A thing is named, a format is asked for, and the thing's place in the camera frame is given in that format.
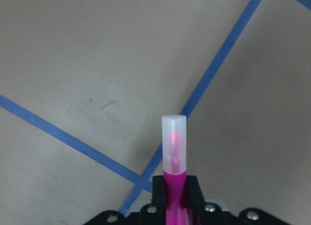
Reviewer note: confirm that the pink marker pen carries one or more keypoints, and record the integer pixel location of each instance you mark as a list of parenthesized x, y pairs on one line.
[(174, 158)]

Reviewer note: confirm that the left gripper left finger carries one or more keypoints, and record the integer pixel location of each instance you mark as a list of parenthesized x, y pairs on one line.
[(159, 199)]

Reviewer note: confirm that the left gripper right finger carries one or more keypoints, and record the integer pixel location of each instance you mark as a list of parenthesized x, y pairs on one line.
[(195, 202)]

